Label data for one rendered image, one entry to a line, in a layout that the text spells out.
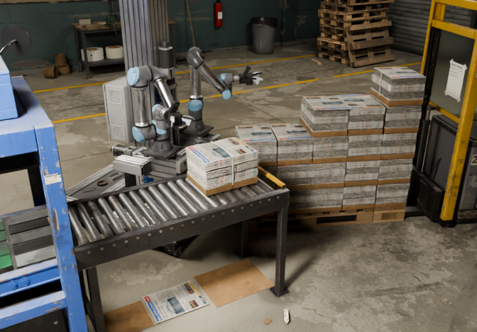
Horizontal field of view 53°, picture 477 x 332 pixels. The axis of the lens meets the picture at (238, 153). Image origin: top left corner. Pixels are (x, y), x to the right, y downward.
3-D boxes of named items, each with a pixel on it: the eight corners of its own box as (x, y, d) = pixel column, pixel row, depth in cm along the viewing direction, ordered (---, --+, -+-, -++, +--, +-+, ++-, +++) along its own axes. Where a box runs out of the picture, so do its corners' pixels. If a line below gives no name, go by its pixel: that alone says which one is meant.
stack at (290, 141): (234, 210, 435) (234, 125, 401) (357, 201, 449) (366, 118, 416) (240, 233, 400) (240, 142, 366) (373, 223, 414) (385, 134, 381)
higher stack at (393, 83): (356, 201, 449) (371, 67, 397) (386, 199, 453) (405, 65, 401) (372, 223, 414) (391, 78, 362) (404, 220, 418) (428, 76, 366)
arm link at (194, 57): (192, 49, 366) (235, 94, 381) (194, 46, 376) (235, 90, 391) (182, 59, 369) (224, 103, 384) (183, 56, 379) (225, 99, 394)
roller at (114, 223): (105, 203, 296) (103, 196, 294) (128, 240, 258) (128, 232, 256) (96, 205, 293) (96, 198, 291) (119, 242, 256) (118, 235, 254)
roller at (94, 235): (84, 208, 290) (82, 201, 288) (104, 247, 252) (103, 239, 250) (75, 210, 288) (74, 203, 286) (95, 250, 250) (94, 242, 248)
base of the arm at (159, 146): (147, 150, 354) (146, 138, 350) (159, 144, 366) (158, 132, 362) (165, 154, 348) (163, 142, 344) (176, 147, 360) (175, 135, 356)
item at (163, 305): (192, 280, 342) (191, 279, 342) (209, 304, 320) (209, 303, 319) (142, 298, 325) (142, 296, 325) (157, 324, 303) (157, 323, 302)
